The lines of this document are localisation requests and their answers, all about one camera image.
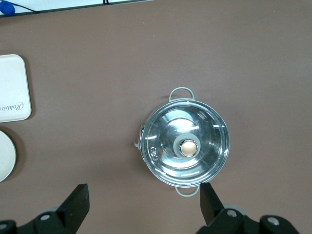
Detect beige rabbit print tray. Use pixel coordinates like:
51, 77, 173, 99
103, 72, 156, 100
0, 54, 33, 124

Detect brown table cover mat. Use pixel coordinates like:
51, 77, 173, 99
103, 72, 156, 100
0, 0, 312, 234

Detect steel pot grey handles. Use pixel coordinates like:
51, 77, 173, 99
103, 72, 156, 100
133, 87, 231, 197

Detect blue round knob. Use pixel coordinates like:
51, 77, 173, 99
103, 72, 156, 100
0, 0, 16, 16

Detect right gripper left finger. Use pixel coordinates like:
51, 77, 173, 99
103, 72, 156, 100
0, 183, 90, 234

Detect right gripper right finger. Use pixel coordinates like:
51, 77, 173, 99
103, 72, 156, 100
196, 182, 301, 234

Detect glass pot lid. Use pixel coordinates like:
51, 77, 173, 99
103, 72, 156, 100
142, 99, 231, 187

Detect round beige plate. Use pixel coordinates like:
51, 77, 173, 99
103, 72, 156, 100
0, 130, 18, 183

